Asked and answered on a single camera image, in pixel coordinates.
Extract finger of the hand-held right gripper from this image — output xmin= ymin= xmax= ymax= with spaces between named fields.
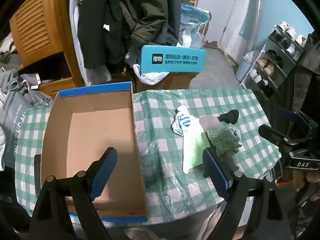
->
xmin=276 ymin=107 xmax=304 ymax=124
xmin=258 ymin=124 xmax=296 ymax=147

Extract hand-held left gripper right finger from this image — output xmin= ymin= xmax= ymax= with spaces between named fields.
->
xmin=202 ymin=148 xmax=293 ymax=240

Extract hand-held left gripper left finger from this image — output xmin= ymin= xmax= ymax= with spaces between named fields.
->
xmin=29 ymin=147 xmax=118 ymax=240

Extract cardboard shoe box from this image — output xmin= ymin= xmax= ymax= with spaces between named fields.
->
xmin=41 ymin=81 xmax=148 ymax=223

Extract person's right hand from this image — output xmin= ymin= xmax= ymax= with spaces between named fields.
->
xmin=293 ymin=169 xmax=320 ymax=203

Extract light green plastic bag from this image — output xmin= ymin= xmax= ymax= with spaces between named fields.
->
xmin=182 ymin=116 xmax=213 ymax=175

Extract green bubble wrap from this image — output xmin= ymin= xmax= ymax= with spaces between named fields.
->
xmin=207 ymin=127 xmax=242 ymax=156

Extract black shoes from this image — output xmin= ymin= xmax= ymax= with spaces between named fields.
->
xmin=257 ymin=80 xmax=275 ymax=98

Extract dark hanging garment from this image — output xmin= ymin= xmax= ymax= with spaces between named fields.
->
xmin=291 ymin=32 xmax=320 ymax=120

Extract green checked plastic tablecloth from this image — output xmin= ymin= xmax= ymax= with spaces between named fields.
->
xmin=15 ymin=88 xmax=282 ymax=224

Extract black sock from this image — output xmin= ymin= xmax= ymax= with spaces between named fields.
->
xmin=218 ymin=109 xmax=240 ymax=125

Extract white shoes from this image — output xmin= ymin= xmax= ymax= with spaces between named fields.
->
xmin=249 ymin=69 xmax=262 ymax=82

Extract beige shoes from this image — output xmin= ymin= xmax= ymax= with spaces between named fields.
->
xmin=257 ymin=58 xmax=275 ymax=73

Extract metal shoe rack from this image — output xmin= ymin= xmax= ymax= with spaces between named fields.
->
xmin=241 ymin=25 xmax=307 ymax=100

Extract white printed plastic bag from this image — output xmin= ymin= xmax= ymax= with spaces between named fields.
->
xmin=171 ymin=106 xmax=200 ymax=137

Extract pale blue trash bin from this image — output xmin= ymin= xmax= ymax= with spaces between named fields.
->
xmin=235 ymin=51 xmax=255 ymax=83

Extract grey tote bag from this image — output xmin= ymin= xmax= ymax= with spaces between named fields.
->
xmin=0 ymin=91 xmax=34 ymax=169

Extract pile of grey clothes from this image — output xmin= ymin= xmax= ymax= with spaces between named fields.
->
xmin=0 ymin=66 xmax=54 ymax=105

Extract teal cardboard box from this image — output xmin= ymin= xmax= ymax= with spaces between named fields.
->
xmin=138 ymin=45 xmax=206 ymax=74

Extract blue and white plastic bag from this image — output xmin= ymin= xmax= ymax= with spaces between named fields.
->
xmin=177 ymin=4 xmax=212 ymax=49

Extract black hanging coat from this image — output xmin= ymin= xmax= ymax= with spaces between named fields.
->
xmin=77 ymin=0 xmax=130 ymax=68

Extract white hanging garment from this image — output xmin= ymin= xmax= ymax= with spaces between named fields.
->
xmin=69 ymin=0 xmax=112 ymax=87

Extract wooden slatted cabinet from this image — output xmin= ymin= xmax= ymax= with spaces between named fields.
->
xmin=9 ymin=0 xmax=87 ymax=98

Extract dark green hanging coat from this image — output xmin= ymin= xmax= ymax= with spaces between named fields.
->
xmin=119 ymin=0 xmax=169 ymax=64

